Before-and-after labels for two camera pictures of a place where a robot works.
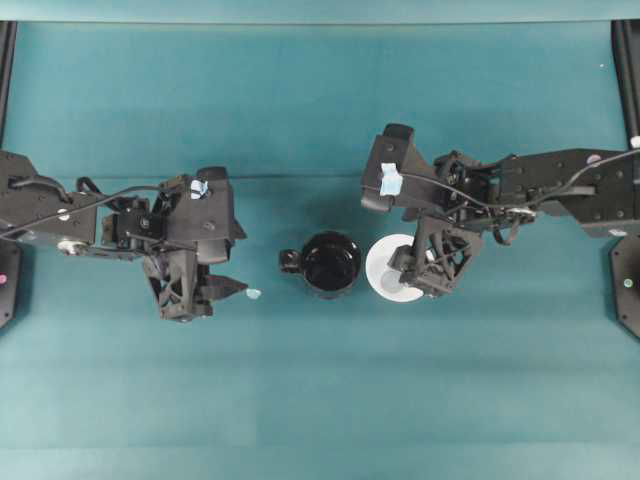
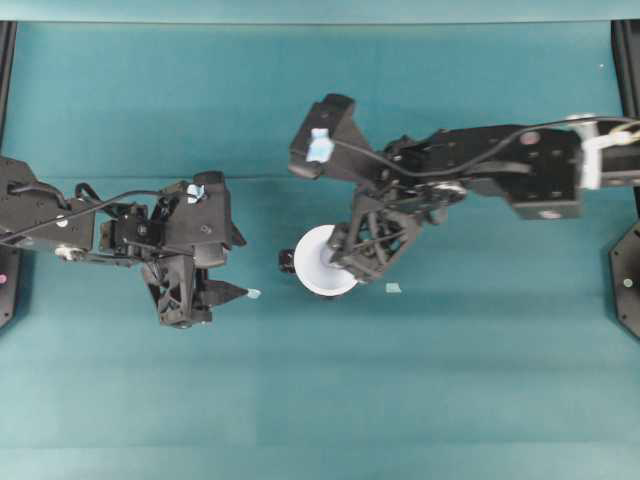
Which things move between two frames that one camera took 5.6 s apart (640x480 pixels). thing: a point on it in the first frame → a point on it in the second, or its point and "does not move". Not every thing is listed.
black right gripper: (438, 256) → (380, 229)
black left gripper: (183, 287) does not move
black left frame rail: (8, 37) does not move
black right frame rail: (626, 49) does not move
